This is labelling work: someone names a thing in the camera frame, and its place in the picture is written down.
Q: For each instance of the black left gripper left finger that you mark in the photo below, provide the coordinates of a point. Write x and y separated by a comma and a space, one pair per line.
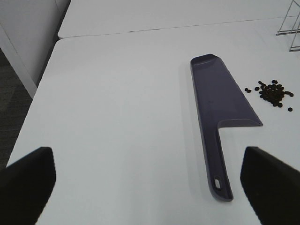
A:
26, 186

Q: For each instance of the pile of coffee beans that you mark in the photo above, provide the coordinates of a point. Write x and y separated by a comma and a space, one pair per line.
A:
272, 92

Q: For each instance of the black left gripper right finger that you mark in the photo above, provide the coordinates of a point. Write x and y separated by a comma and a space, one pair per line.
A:
272, 187

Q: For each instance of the metal wire rack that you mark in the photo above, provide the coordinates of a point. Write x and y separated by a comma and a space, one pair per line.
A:
290, 25

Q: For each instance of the purple plastic dustpan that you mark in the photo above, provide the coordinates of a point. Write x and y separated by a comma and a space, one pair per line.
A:
220, 103

